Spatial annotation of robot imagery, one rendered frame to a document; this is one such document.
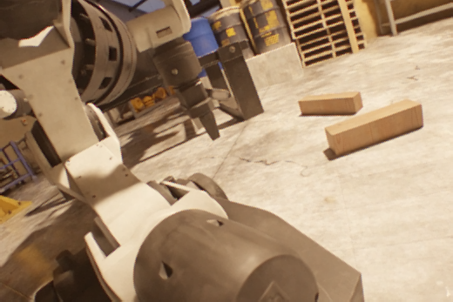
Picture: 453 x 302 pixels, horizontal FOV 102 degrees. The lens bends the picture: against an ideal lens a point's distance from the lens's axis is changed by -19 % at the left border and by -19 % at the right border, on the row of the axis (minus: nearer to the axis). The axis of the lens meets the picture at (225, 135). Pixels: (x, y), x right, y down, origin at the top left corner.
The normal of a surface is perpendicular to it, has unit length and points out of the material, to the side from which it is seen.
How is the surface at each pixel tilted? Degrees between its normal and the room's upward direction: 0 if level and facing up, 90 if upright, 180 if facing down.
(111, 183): 28
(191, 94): 97
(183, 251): 11
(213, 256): 4
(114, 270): 55
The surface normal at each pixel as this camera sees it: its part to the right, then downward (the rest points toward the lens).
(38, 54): 0.33, -0.53
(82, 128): 0.74, 0.22
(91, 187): -0.01, -0.79
